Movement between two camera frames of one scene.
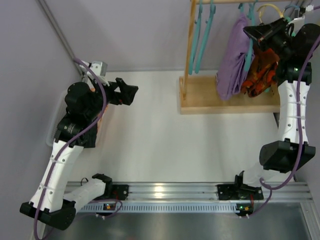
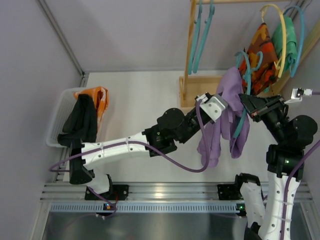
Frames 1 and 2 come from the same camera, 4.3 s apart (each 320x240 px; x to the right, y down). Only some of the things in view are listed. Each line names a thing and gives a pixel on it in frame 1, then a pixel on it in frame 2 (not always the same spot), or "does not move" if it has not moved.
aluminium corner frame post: x=58 y=30 does not move
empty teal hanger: x=196 y=37 does not move
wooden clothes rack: x=199 y=94 does not move
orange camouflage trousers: x=262 y=72 does not move
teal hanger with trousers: x=250 y=55 to x=247 y=73
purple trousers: x=230 y=72 to x=229 y=87
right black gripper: x=272 y=36 to x=266 y=108
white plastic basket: x=52 y=133 does not move
